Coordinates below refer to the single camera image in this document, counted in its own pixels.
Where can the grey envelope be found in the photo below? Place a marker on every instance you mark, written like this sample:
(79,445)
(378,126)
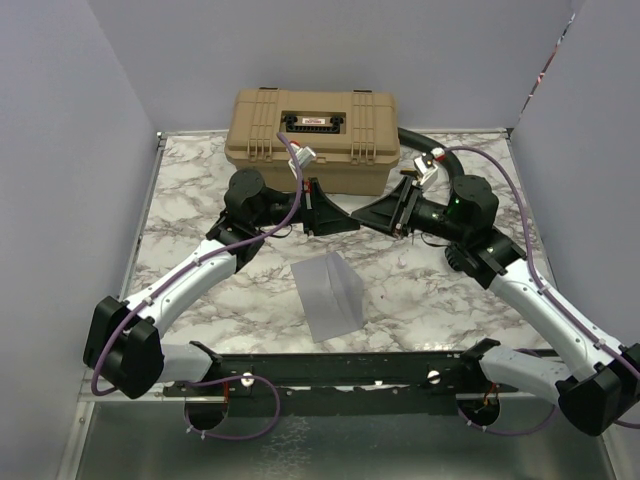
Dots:
(332,296)

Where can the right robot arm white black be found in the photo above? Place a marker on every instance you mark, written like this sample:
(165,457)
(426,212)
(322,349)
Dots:
(596,380)

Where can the tan plastic tool case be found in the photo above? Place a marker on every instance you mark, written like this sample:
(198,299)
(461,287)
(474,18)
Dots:
(354,134)

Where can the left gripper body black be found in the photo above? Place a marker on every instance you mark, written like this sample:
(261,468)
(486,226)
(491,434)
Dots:
(305,211)

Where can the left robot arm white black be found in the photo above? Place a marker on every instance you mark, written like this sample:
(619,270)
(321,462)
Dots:
(231,244)

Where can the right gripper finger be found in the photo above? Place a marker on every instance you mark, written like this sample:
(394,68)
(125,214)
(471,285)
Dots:
(388,204)
(382,223)

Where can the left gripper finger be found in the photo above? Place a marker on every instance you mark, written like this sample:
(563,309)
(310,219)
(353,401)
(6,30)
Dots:
(330,219)
(318,201)

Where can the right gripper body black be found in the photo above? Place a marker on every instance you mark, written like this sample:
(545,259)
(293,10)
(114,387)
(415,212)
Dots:
(420,214)

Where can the aluminium frame rail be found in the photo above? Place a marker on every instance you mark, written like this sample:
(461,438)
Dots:
(145,220)

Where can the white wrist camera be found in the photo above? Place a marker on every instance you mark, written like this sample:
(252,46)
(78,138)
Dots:
(427,166)
(305,156)

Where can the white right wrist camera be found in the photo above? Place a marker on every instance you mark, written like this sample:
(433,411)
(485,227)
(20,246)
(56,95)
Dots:
(427,166)

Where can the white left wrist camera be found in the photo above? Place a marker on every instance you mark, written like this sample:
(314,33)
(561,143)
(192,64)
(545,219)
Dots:
(305,156)

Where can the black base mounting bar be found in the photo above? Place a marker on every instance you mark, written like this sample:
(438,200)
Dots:
(343,384)

